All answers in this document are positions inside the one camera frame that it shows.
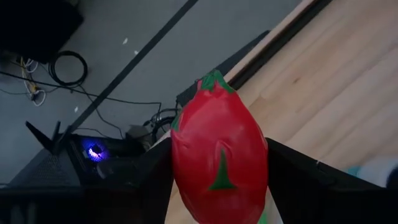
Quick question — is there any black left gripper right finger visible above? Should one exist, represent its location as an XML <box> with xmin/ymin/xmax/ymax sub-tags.
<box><xmin>267</xmin><ymin>138</ymin><xmax>398</xmax><ymax>224</ymax></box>

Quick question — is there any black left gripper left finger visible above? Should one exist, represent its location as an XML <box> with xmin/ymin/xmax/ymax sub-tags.
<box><xmin>0</xmin><ymin>137</ymin><xmax>174</xmax><ymax>224</ymax></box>

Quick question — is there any red strawberry toy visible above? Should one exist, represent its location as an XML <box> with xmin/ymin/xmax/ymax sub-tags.
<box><xmin>170</xmin><ymin>69</ymin><xmax>269</xmax><ymax>224</ymax></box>

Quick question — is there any teal cloth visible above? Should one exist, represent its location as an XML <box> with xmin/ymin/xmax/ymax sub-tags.
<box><xmin>344</xmin><ymin>164</ymin><xmax>363</xmax><ymax>178</ymax></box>

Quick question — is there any white plant pot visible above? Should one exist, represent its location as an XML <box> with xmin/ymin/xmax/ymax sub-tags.
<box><xmin>357</xmin><ymin>157</ymin><xmax>398</xmax><ymax>189</ymax></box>

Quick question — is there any black computer tower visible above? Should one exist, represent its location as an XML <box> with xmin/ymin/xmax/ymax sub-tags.
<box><xmin>9</xmin><ymin>120</ymin><xmax>156</xmax><ymax>187</ymax></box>

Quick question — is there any large black case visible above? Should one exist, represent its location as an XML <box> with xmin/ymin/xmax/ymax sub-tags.
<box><xmin>0</xmin><ymin>0</ymin><xmax>85</xmax><ymax>65</ymax></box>

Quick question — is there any long black cable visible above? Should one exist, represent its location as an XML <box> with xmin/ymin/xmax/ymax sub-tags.
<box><xmin>0</xmin><ymin>70</ymin><xmax>163</xmax><ymax>125</ymax></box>

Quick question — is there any white cable bundle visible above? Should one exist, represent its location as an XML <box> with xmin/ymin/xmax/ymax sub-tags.
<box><xmin>18</xmin><ymin>57</ymin><xmax>47</xmax><ymax>107</ymax></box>

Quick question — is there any coiled black cable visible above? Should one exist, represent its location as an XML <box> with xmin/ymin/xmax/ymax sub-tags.
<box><xmin>49</xmin><ymin>50</ymin><xmax>88</xmax><ymax>88</ymax></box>

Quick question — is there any black table frame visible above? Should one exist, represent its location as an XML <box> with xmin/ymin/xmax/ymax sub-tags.
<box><xmin>175</xmin><ymin>0</ymin><xmax>335</xmax><ymax>108</ymax></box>

